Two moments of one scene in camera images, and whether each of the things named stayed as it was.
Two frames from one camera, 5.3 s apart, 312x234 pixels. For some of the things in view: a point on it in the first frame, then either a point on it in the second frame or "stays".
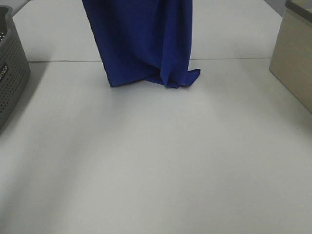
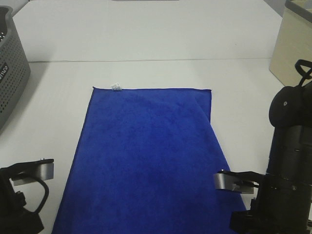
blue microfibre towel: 145,40 -> 145,165
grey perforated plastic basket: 15,68 stays
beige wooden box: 291,64 stays
